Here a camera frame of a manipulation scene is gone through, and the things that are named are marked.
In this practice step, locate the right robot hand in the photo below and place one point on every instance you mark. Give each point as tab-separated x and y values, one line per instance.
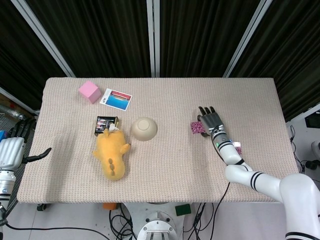
212	122

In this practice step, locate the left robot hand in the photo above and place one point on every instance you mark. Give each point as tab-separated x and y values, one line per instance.
11	152

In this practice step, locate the pink patterned card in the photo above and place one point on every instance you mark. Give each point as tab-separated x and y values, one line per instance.
239	149
196	127

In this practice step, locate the yellow plush dinosaur toy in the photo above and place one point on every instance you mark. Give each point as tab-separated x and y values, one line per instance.
112	152

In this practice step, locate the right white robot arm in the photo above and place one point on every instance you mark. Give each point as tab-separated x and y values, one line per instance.
232	155

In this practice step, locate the blue tissue pack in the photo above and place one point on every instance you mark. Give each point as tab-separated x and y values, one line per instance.
2	135

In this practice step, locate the black table caster wheel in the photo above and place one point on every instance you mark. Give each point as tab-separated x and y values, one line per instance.
41	207

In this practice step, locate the beige woven table cloth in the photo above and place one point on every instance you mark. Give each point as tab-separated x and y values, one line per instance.
170	172

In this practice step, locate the beige upturned bowl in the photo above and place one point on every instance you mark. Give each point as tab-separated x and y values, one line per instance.
144	130

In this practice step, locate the black pleated curtain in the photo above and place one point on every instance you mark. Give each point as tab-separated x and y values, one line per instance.
295	50
200	37
100	37
20	50

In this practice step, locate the green box under table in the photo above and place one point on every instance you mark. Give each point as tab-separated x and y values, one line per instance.
183	210

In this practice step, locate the black battery box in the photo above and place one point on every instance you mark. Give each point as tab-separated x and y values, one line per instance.
102	125

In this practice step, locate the blue photo postcard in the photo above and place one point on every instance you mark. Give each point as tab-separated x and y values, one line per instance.
117	100

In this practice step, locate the pink cube block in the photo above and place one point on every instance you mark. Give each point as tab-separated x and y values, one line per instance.
88	91

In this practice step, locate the orange box under table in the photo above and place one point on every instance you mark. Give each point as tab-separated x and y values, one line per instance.
109	206

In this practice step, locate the white robot torso base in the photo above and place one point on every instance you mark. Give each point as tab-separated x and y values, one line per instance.
160	225

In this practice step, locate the aluminium frame rail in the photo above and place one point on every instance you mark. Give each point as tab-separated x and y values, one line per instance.
303	112
20	101

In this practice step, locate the aluminium frame post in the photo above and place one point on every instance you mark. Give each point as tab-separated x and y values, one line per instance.
246	37
153	37
47	40

